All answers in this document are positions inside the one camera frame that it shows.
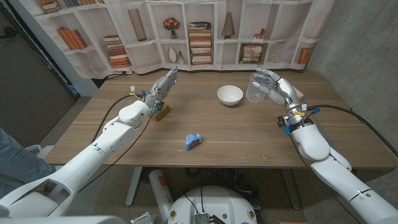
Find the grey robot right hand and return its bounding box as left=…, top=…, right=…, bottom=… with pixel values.
left=253, top=67, right=312, bottom=132

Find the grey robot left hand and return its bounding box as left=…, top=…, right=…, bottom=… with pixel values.
left=142, top=67, right=178, bottom=113

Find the clear plastic measuring cup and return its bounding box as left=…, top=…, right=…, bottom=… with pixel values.
left=245, top=72, right=274, bottom=104

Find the beige jewelry box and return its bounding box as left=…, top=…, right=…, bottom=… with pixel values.
left=292, top=86, right=305, bottom=102

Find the brown wooden block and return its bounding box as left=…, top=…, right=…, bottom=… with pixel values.
left=151, top=102, right=171, bottom=123

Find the white ceramic bowl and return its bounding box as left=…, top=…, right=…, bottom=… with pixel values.
left=216, top=85, right=244, bottom=106

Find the printed bookshelf backdrop cloth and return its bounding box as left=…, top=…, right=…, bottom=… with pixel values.
left=18, top=0, right=338, bottom=79

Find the white roll with orange label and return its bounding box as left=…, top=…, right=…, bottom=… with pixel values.
left=148, top=169, right=174, bottom=222

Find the white domed robot torso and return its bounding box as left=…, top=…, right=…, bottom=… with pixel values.
left=167, top=185, right=258, bottom=224

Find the light grey chair base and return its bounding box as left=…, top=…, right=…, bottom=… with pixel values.
left=24, top=144, right=78, bottom=187

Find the person's leg in jeans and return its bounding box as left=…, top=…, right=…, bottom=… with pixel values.
left=0, top=127, right=57, bottom=200

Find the black floor cable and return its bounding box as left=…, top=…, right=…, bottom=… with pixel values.
left=102, top=70, right=127, bottom=81

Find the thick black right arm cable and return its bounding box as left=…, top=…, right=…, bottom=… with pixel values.
left=304, top=104, right=398, bottom=158

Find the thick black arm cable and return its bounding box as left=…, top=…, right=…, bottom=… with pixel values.
left=90, top=92, right=146, bottom=144
left=304, top=104, right=398, bottom=158

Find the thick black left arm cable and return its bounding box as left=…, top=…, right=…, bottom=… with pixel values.
left=90, top=92, right=146, bottom=144

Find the blue toy camera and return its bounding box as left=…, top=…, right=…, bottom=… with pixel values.
left=184, top=133, right=203, bottom=151

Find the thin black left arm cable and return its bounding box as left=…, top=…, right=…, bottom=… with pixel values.
left=77, top=115, right=153, bottom=194

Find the silver metal bracket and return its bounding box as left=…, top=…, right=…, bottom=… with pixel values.
left=130, top=212, right=156, bottom=224

